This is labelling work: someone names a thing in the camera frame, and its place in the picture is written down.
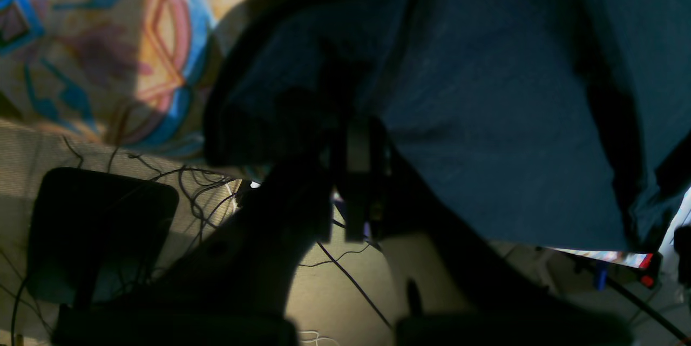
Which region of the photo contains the patterned colourful tablecloth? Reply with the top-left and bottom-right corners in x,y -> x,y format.
1,0 -> 262,161

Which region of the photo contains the black floor box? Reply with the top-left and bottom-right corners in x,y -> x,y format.
25,167 -> 179,308

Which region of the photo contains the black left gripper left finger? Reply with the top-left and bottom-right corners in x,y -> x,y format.
54,153 -> 331,345

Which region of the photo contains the dark navy T-shirt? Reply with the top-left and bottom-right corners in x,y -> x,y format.
203,0 -> 689,251

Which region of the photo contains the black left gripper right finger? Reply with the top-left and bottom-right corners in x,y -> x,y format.
370,119 -> 632,345

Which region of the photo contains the orange clamp bottom right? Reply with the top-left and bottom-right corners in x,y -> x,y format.
594,252 -> 691,341

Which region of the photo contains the thin black floor cable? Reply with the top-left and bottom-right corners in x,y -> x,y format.
300,216 -> 395,330

